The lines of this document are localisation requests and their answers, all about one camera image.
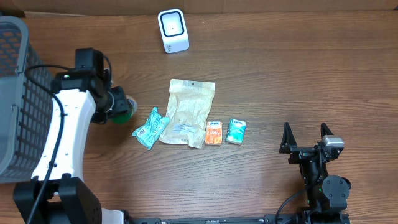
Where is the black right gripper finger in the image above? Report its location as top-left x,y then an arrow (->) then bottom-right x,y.
320,123 -> 333,138
279,122 -> 297,154

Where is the green capped bottle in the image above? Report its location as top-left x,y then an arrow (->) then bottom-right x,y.
111,95 -> 137,124

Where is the teal snack packet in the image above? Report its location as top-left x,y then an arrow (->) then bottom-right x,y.
132,107 -> 170,151

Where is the teal Kleenex tissue pack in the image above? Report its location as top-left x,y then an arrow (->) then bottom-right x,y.
226,119 -> 246,145

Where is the beige paper pouch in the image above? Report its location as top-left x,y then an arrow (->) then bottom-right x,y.
159,79 -> 216,149

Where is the orange snack packet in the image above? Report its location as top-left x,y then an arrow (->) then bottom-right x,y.
205,121 -> 223,146

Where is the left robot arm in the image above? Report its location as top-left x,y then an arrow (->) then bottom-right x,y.
13,48 -> 137,223

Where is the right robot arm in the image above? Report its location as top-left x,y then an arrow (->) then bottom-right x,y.
279,122 -> 351,213

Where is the white barcode scanner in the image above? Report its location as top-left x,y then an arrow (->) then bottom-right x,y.
158,9 -> 190,54

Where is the grey plastic mesh basket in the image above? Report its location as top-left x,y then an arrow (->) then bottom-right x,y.
1,16 -> 52,184

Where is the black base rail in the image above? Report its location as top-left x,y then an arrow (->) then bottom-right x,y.
129,214 -> 351,224

